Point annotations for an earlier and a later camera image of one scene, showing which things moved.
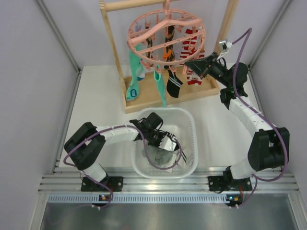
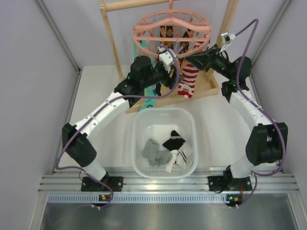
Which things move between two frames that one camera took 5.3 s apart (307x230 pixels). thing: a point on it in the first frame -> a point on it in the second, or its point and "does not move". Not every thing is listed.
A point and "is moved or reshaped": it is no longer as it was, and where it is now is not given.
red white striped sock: x=192 y=49 -> x=186 y=86
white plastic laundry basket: x=152 y=162 does not move
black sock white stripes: x=173 y=84 is moved or reshaped
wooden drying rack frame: x=147 y=97 does not move
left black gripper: x=157 y=144 -> x=168 y=81
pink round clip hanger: x=165 y=36 is moved or reshaped
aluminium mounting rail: x=69 y=179 does not move
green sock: x=158 y=77 -> x=149 y=103
